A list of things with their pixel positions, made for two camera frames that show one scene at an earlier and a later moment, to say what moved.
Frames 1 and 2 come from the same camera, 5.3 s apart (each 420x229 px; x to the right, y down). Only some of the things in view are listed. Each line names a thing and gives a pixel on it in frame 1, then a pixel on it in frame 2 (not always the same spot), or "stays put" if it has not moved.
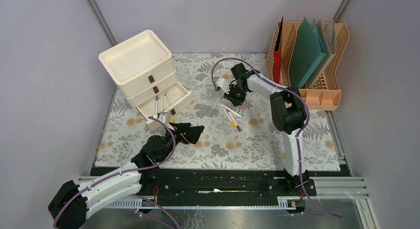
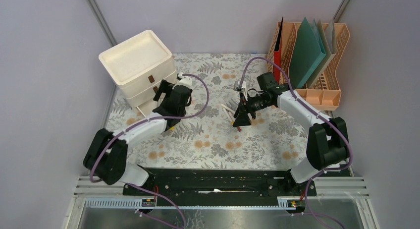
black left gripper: x=191 y=133 -> x=164 y=101
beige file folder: x=329 y=36 stays put
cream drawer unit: x=143 y=68 stays put
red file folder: x=277 y=54 stays put
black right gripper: x=236 y=101 -> x=242 y=118
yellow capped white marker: x=232 y=122 stays put
